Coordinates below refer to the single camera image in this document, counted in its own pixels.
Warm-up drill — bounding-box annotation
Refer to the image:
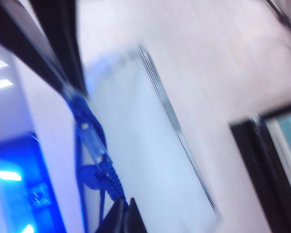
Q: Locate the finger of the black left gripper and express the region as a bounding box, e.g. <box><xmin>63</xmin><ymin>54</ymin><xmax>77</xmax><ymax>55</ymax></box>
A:
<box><xmin>0</xmin><ymin>0</ymin><xmax>70</xmax><ymax>94</ymax></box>
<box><xmin>31</xmin><ymin>0</ymin><xmax>89</xmax><ymax>97</ymax></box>

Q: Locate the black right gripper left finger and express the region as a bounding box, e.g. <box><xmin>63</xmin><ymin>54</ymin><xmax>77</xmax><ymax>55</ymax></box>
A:
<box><xmin>97</xmin><ymin>199</ymin><xmax>127</xmax><ymax>233</ymax></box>

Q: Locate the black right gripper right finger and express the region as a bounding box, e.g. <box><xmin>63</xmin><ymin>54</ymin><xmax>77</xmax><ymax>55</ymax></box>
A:
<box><xmin>126</xmin><ymin>198</ymin><xmax>148</xmax><ymax>233</ymax></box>

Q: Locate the transparent file bag blue zipper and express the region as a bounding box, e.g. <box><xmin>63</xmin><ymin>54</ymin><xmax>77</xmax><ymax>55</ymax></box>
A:
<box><xmin>63</xmin><ymin>43</ymin><xmax>224</xmax><ymax>233</ymax></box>

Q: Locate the blue glowing display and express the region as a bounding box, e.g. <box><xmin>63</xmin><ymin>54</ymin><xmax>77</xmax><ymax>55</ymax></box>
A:
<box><xmin>0</xmin><ymin>132</ymin><xmax>58</xmax><ymax>233</ymax></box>

